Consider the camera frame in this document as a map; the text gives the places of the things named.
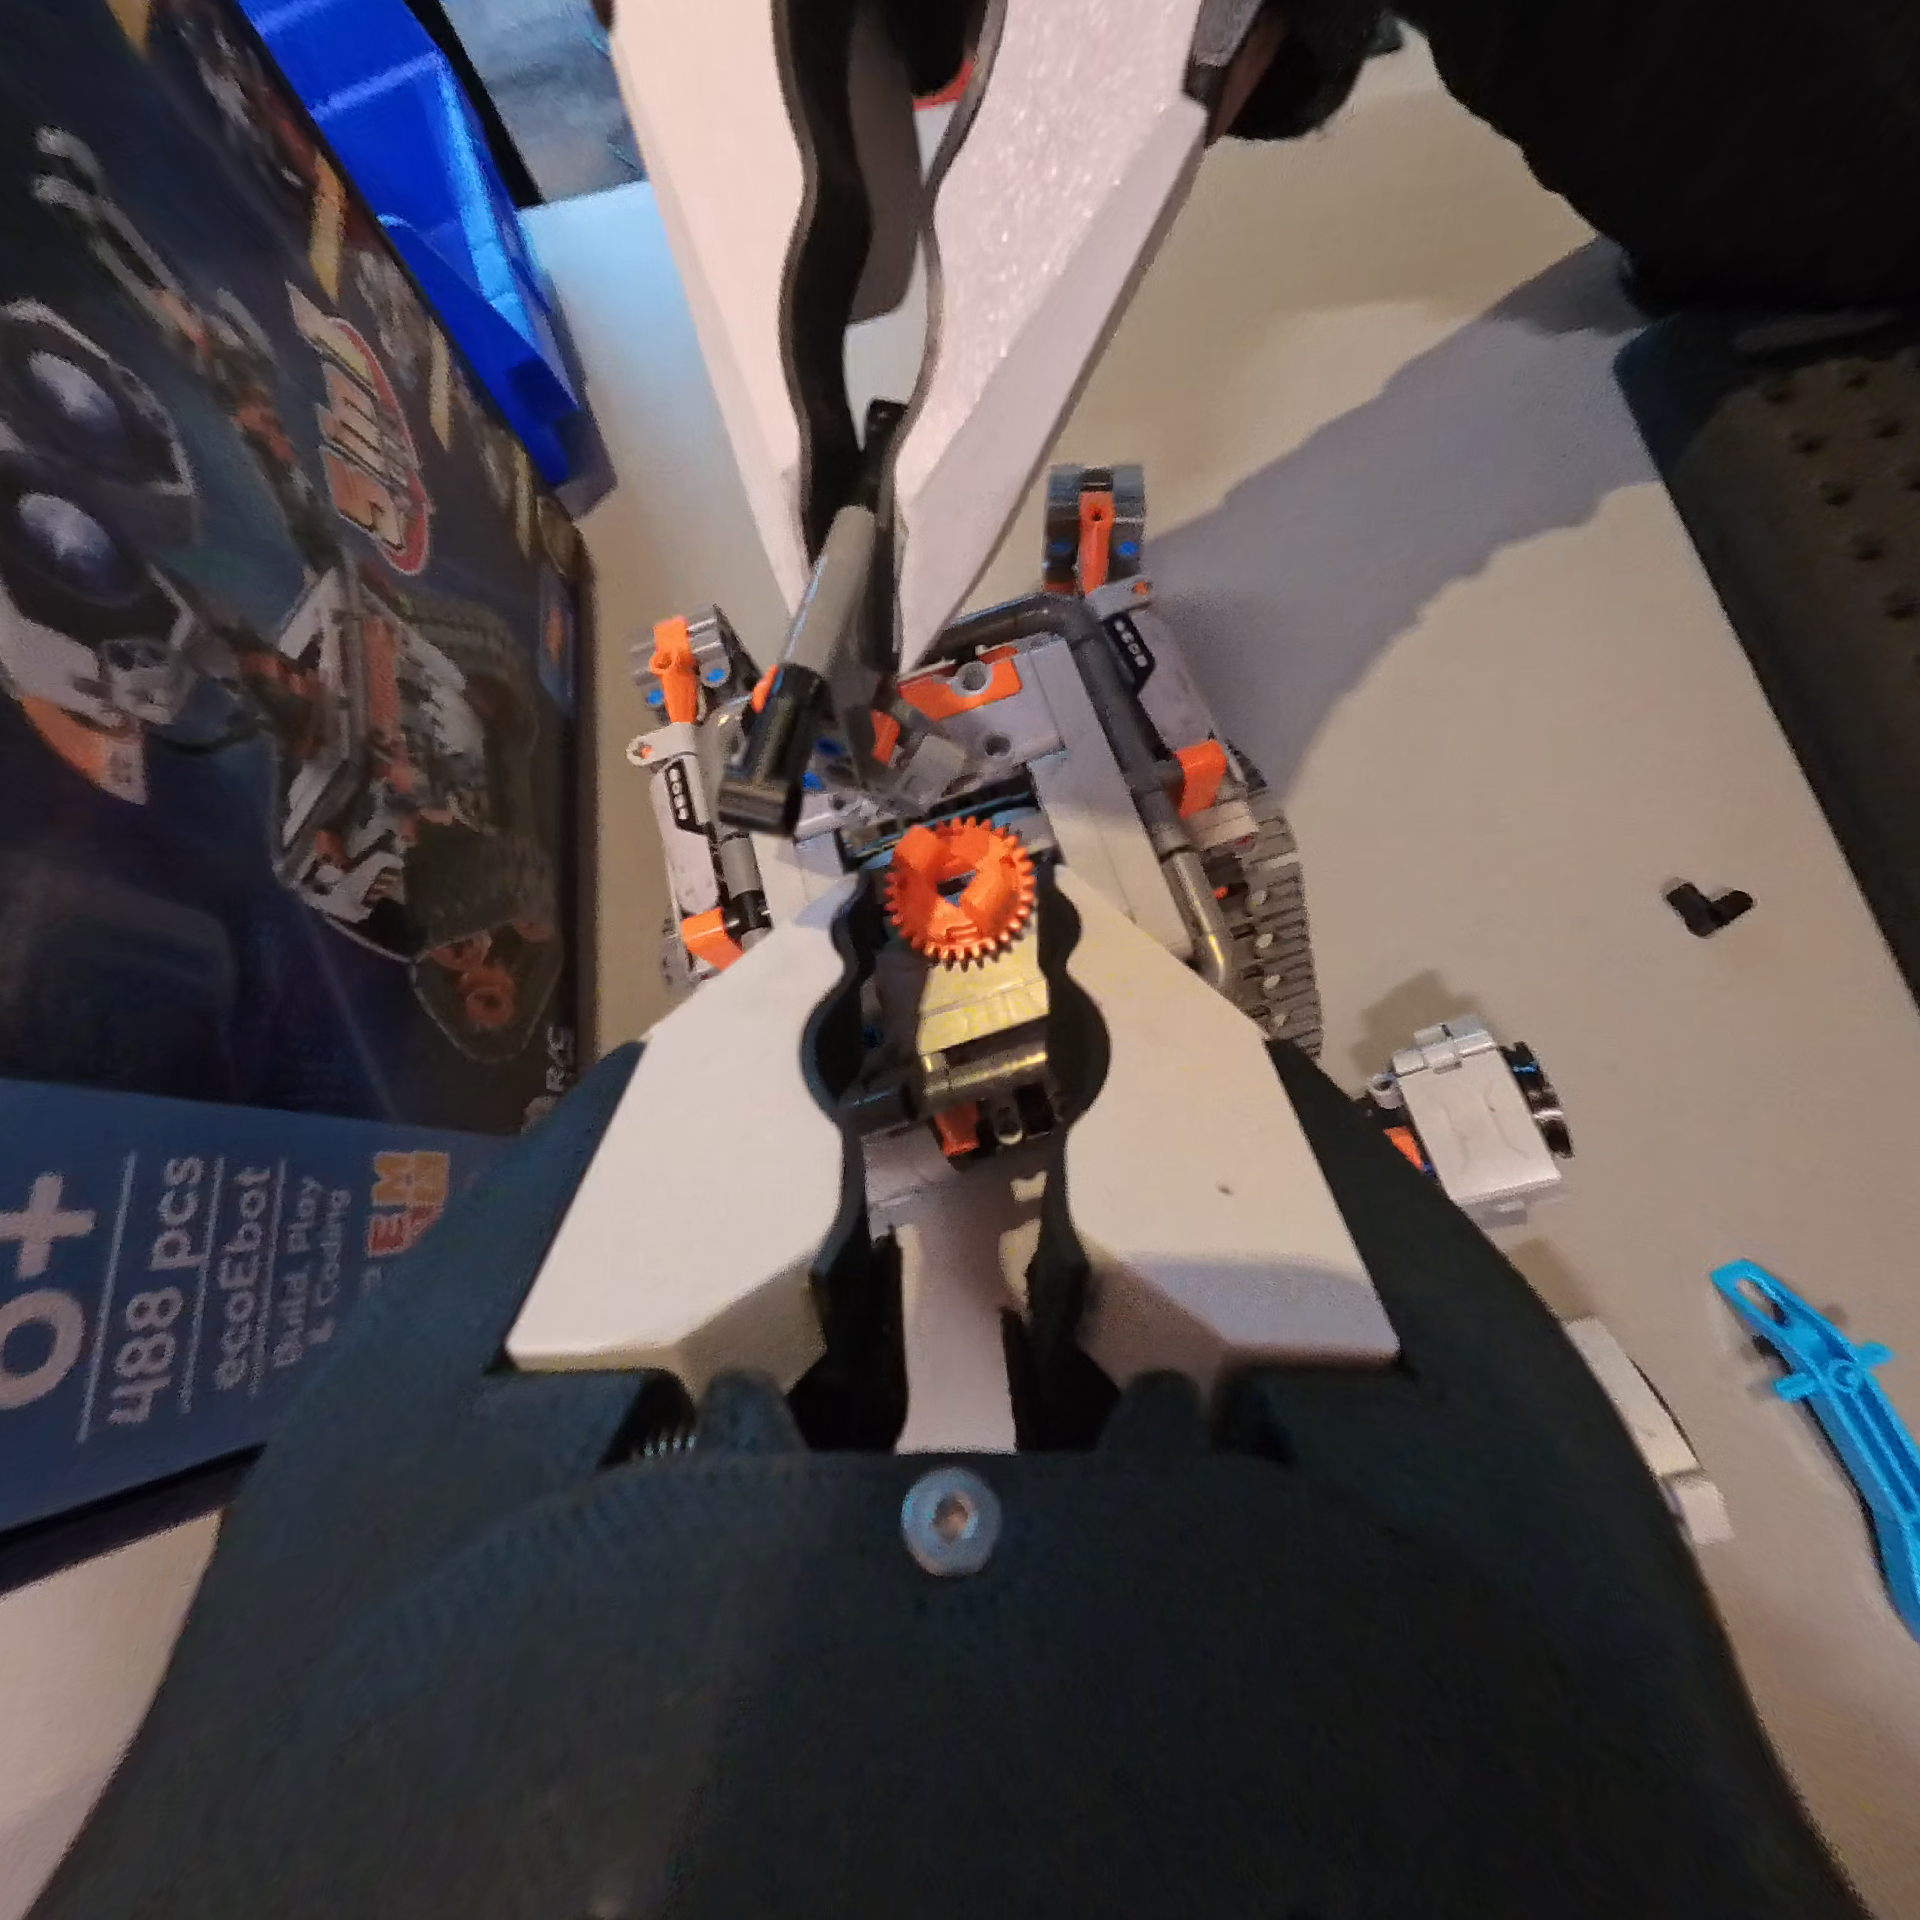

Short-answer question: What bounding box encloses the blue robot kit box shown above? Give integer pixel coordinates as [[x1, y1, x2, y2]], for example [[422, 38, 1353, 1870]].
[[0, 0, 599, 1539]]

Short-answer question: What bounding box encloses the grey orange tracked toy robot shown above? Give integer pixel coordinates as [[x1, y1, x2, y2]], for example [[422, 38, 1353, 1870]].
[[631, 467, 1329, 1173]]

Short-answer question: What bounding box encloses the blue plastic bin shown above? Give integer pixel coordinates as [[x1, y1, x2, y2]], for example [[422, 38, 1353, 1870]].
[[241, 0, 619, 512]]

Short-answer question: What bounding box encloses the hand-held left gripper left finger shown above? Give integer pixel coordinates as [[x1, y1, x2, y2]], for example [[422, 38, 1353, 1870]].
[[506, 895, 893, 1382]]

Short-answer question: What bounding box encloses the person's right forearm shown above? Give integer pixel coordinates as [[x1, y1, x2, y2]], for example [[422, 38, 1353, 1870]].
[[1397, 0, 1920, 319]]

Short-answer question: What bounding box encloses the black perforated foam mat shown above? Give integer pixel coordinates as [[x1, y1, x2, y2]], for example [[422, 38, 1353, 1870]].
[[1620, 299, 1920, 1000]]

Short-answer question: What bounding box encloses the grey black axle pin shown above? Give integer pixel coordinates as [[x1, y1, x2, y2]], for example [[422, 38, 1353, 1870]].
[[721, 505, 896, 846]]

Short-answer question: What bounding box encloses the blue plastic brick separator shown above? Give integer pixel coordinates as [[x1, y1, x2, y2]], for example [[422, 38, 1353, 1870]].
[[1711, 1259, 1920, 1638]]

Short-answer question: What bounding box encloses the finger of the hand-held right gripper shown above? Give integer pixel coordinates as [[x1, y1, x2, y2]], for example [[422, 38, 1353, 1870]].
[[616, 0, 877, 655], [873, 0, 1267, 686]]

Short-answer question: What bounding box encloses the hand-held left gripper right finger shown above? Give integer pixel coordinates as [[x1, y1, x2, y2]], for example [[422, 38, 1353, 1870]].
[[1034, 878, 1407, 1382]]

